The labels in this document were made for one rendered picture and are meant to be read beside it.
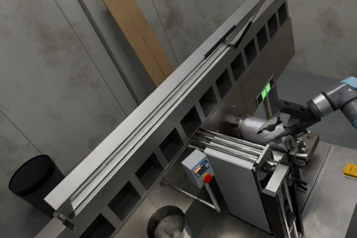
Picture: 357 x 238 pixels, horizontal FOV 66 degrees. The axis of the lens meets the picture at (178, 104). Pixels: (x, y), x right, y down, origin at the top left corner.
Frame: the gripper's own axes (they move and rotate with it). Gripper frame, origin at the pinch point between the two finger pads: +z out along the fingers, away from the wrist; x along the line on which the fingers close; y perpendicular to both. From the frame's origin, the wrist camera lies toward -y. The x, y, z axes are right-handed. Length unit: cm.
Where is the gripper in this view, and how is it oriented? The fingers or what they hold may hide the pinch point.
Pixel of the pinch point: (261, 135)
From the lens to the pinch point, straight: 105.1
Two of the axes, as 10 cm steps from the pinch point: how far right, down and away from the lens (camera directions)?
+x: -1.5, -6.6, 7.3
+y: 6.0, 5.3, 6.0
